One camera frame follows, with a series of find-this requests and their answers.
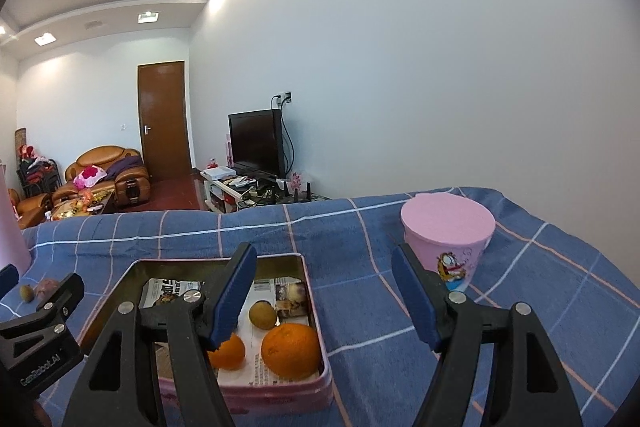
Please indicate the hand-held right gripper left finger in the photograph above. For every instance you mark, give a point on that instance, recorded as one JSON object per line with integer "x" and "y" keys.
{"x": 235, "y": 302}

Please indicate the pink flowered bag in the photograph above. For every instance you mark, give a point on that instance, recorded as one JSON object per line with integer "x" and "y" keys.
{"x": 296, "y": 180}

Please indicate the black rack with red items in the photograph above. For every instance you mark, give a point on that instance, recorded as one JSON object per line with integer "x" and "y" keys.
{"x": 37, "y": 172}

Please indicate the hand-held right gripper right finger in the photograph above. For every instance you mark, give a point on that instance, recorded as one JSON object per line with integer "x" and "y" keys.
{"x": 417, "y": 307}

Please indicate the brown leather armchair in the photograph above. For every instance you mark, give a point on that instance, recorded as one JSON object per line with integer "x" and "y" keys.
{"x": 32, "y": 209}

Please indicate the brown leather sofa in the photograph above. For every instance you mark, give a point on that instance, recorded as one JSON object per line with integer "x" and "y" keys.
{"x": 132, "y": 192}

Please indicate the large purple round fruit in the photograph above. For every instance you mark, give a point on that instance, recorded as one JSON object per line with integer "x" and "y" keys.
{"x": 47, "y": 287}

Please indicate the brown wooden door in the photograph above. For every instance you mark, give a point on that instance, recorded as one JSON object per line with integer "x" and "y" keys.
{"x": 162, "y": 122}

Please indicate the small brown round fruit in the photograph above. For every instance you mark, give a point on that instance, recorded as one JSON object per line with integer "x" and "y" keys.
{"x": 263, "y": 314}

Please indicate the blue plaid blanket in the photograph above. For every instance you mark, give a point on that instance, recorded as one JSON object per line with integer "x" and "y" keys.
{"x": 350, "y": 267}

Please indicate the pink flowered cushion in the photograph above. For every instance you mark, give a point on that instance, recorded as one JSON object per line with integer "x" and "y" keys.
{"x": 90, "y": 176}

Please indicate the square ceiling light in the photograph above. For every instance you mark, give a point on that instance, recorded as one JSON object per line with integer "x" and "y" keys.
{"x": 44, "y": 39}
{"x": 148, "y": 17}

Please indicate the pink tin box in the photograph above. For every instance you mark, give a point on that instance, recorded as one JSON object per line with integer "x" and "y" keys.
{"x": 280, "y": 394}

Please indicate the white set-top box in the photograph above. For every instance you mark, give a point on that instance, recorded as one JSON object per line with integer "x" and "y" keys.
{"x": 217, "y": 172}

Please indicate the white television stand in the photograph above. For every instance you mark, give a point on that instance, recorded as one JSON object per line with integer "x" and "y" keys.
{"x": 222, "y": 197}

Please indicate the orange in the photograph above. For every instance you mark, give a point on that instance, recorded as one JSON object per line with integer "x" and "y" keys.
{"x": 291, "y": 351}
{"x": 230, "y": 353}

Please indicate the cluttered coffee table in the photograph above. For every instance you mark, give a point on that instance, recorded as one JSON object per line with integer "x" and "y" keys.
{"x": 82, "y": 207}

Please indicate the printed paper sheet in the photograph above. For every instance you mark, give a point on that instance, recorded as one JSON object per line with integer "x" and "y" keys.
{"x": 255, "y": 372}

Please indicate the pink electric kettle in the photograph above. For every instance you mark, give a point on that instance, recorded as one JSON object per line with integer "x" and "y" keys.
{"x": 12, "y": 227}

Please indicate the purple blanket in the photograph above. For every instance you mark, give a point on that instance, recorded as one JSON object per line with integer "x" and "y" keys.
{"x": 125, "y": 167}

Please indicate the white wall socket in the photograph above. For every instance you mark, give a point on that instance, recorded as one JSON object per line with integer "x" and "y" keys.
{"x": 284, "y": 98}

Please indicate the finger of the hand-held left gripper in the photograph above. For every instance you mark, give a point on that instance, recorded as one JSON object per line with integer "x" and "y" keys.
{"x": 67, "y": 294}
{"x": 7, "y": 279}

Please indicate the pink cartoon cup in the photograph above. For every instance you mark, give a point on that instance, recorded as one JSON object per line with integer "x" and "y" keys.
{"x": 445, "y": 227}

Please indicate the small green fruit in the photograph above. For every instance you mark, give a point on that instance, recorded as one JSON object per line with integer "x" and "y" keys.
{"x": 26, "y": 292}

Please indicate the black television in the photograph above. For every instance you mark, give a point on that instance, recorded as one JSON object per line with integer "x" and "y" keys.
{"x": 252, "y": 142}

